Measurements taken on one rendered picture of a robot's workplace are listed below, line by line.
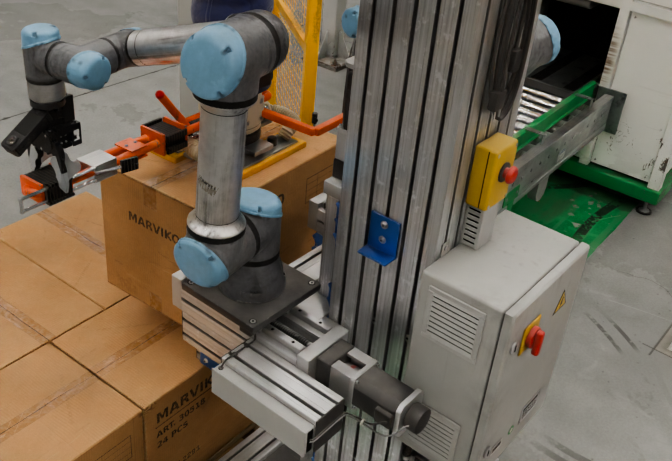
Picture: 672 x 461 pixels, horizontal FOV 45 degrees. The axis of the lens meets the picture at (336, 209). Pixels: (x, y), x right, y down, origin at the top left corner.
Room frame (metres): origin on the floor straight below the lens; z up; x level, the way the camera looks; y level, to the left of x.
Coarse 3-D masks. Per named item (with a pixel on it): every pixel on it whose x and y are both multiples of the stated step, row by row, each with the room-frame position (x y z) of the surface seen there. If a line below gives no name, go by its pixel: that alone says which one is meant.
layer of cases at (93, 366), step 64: (0, 256) 2.12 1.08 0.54; (64, 256) 2.15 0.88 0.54; (0, 320) 1.81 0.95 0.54; (64, 320) 1.84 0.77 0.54; (128, 320) 1.87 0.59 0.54; (0, 384) 1.56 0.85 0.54; (64, 384) 1.58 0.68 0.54; (128, 384) 1.60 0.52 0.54; (192, 384) 1.66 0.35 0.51; (0, 448) 1.35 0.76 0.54; (64, 448) 1.37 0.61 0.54; (128, 448) 1.47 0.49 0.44; (192, 448) 1.66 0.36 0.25
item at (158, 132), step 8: (152, 120) 1.86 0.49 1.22; (160, 120) 1.87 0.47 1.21; (168, 120) 1.87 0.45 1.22; (144, 128) 1.81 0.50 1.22; (152, 128) 1.83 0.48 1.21; (160, 128) 1.83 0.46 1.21; (168, 128) 1.84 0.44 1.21; (176, 128) 1.84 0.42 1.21; (184, 128) 1.83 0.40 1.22; (152, 136) 1.79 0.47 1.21; (160, 136) 1.78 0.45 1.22; (168, 136) 1.78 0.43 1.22; (176, 136) 1.80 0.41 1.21; (184, 136) 1.83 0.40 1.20; (168, 144) 1.79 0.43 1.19; (176, 144) 1.80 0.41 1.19; (184, 144) 1.82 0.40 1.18; (160, 152) 1.78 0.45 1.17; (168, 152) 1.77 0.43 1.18
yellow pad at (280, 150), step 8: (272, 136) 2.05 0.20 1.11; (280, 144) 2.05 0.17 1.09; (288, 144) 2.06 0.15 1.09; (296, 144) 2.07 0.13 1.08; (304, 144) 2.09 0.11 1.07; (264, 152) 1.99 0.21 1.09; (272, 152) 2.00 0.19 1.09; (280, 152) 2.01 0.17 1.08; (288, 152) 2.03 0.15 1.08; (248, 160) 1.94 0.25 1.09; (256, 160) 1.94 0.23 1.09; (264, 160) 1.96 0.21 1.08; (272, 160) 1.97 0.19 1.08; (248, 168) 1.90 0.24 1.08; (256, 168) 1.91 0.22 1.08; (248, 176) 1.89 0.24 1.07
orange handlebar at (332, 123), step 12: (264, 96) 2.12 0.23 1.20; (264, 108) 2.03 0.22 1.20; (276, 120) 1.99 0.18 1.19; (288, 120) 1.97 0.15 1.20; (336, 120) 2.00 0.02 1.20; (192, 132) 1.87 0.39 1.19; (312, 132) 1.93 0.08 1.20; (324, 132) 1.95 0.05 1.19; (120, 144) 1.73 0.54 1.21; (132, 144) 1.74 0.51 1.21; (144, 144) 1.74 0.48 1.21; (156, 144) 1.77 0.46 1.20; (120, 156) 1.68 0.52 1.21; (132, 156) 1.70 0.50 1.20; (144, 156) 1.73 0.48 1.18; (24, 192) 1.49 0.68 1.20
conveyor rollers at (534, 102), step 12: (528, 96) 3.91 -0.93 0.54; (540, 96) 3.96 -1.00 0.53; (552, 96) 3.93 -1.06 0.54; (528, 108) 3.73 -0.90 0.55; (540, 108) 3.77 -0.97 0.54; (516, 120) 3.64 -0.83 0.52; (528, 120) 3.61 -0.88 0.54; (564, 120) 3.69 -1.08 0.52; (552, 132) 3.53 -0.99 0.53; (528, 144) 3.33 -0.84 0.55; (516, 156) 3.24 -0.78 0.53
